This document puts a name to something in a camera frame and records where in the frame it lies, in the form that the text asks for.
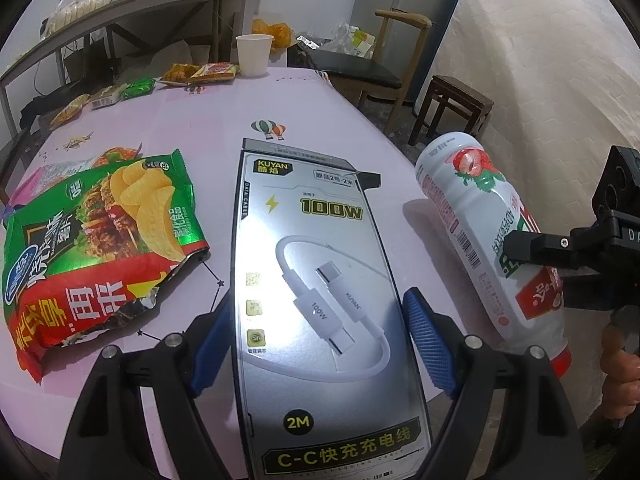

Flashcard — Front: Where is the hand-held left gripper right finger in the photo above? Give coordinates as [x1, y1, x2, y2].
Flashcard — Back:
[402, 287, 586, 480]

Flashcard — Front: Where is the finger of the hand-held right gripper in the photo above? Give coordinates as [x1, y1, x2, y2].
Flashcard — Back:
[501, 229, 576, 267]
[560, 277, 615, 311]

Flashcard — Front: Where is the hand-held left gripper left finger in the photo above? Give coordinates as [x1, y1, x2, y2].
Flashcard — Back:
[59, 304, 251, 480]

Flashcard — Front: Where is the strawberry print drink bottle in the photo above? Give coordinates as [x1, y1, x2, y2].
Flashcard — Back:
[414, 132, 573, 378]

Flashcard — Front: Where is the charging cable box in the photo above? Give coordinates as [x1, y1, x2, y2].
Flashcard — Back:
[229, 137, 433, 480]

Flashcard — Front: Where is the person's right hand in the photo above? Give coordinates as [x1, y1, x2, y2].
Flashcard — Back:
[600, 324, 640, 423]

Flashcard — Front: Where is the green potato chip bag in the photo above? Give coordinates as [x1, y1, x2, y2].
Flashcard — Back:
[2, 147, 211, 386]

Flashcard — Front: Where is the dark wooden stool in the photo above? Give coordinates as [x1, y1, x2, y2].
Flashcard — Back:
[410, 75, 496, 146]

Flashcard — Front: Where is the white mattress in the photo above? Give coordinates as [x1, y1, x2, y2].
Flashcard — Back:
[415, 0, 640, 241]

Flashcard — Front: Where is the pink snack bag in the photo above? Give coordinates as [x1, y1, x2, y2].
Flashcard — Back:
[10, 147, 141, 206]

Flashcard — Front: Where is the wooden chair black seat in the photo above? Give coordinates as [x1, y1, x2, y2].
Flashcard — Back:
[287, 8, 433, 133]

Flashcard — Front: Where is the pink printed tablecloth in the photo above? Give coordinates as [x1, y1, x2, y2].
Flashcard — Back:
[0, 62, 506, 480]

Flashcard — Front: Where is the small green snack packet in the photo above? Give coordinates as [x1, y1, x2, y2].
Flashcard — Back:
[121, 76, 156, 100]

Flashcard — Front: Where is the gold snack packet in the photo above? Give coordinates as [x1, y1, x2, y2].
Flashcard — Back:
[89, 84, 126, 110]

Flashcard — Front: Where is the small yellow snack packet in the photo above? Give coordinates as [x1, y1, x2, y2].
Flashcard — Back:
[49, 94, 91, 128]

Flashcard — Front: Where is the orange yellow snack packet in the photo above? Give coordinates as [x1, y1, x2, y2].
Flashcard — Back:
[160, 62, 201, 86]

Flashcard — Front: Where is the white plastic bag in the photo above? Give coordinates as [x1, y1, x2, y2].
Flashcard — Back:
[320, 22, 376, 58]

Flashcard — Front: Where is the yellow cracker packet red label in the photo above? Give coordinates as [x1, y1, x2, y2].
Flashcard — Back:
[187, 61, 238, 83]

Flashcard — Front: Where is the white cloth bundle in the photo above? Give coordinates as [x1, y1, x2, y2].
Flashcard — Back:
[145, 40, 213, 81]

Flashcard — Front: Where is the black bag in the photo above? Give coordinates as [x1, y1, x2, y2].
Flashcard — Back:
[20, 95, 53, 131]

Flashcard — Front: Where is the white paper cup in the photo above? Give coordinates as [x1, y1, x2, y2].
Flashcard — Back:
[236, 34, 275, 78]

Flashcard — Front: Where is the orange plastic bag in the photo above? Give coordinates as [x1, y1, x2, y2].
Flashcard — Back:
[251, 19, 293, 51]

